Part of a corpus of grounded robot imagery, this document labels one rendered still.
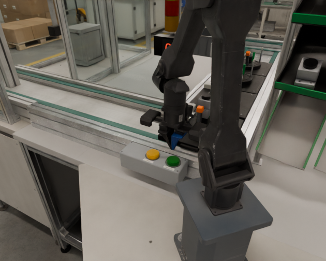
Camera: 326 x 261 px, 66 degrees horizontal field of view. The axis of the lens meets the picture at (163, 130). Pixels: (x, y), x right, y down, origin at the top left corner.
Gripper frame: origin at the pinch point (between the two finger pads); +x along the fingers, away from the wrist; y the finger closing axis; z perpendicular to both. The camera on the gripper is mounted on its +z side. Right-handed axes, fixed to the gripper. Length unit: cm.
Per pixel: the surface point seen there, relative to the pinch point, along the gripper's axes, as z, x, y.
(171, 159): -0.6, 6.8, 0.0
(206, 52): 205, 38, 59
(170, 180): -4.0, 11.9, -1.5
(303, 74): 12.9, -20.2, -27.3
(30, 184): -3, 53, 78
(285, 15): 751, 78, 23
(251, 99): 52, 7, -13
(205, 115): 17.9, 0.3, -3.2
